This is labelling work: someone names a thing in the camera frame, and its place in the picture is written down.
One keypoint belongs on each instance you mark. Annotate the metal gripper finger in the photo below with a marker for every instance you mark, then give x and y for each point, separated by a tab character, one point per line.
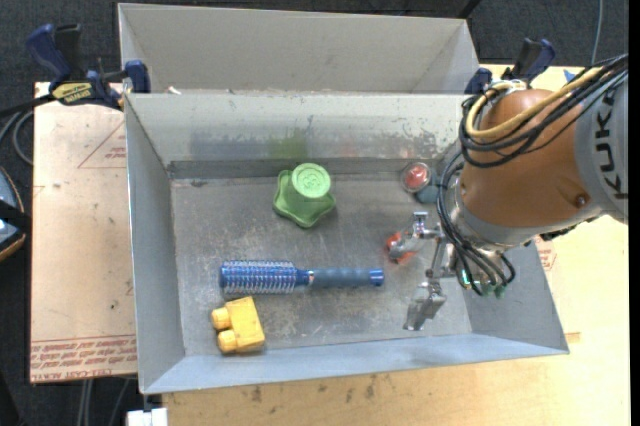
427	304
420	224

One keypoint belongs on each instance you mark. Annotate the small orange toy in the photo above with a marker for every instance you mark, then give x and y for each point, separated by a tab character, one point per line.
392	241

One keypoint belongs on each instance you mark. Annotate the red and grey round toy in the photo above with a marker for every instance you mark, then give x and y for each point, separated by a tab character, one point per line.
416	177

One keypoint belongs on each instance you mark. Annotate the green star-shaped cup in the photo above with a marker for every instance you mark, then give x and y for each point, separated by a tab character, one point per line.
302	201

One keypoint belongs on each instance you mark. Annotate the grey metal bin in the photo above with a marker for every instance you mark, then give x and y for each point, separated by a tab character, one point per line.
300	234

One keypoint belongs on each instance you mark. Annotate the blue hairbrush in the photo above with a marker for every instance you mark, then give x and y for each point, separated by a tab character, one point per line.
280	277

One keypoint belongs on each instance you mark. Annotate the yellow toy building block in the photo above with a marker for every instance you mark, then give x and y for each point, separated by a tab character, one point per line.
242	326

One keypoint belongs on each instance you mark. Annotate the brown cardboard board red print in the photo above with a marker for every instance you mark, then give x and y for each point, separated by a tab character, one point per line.
80	234

